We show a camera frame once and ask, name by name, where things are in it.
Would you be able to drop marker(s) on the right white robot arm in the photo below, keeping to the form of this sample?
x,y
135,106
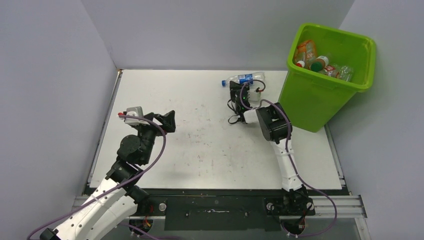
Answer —
x,y
277,131

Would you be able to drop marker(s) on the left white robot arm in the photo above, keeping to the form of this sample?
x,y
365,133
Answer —
x,y
117,196

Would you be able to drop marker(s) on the green plastic bin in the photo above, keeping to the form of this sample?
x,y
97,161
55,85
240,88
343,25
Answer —
x,y
310,99

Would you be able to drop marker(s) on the orange bottle white cap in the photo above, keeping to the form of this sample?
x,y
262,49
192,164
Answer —
x,y
306,51

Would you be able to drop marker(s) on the pepsi bottle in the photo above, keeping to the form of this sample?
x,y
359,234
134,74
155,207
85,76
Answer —
x,y
242,78

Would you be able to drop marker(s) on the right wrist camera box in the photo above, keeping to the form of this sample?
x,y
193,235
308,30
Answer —
x,y
254,94

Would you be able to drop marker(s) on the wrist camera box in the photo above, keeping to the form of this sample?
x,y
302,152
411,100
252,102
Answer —
x,y
254,94
133,116

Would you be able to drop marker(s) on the green cap brown bottle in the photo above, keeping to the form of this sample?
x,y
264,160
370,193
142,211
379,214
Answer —
x,y
319,63

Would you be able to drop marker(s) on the red blue label bottle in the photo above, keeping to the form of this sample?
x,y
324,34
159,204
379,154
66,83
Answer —
x,y
300,63

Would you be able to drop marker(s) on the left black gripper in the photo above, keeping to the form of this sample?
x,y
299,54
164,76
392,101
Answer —
x,y
166,120

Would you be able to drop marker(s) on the red label clear bottle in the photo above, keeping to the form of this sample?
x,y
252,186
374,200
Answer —
x,y
331,71

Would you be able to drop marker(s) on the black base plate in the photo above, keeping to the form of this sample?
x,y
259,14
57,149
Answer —
x,y
221,209

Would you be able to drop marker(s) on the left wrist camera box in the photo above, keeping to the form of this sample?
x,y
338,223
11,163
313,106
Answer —
x,y
133,116

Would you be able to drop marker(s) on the blue label water bottle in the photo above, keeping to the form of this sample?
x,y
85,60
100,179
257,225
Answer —
x,y
345,73

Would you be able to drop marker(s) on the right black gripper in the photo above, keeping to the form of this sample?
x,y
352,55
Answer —
x,y
233,87

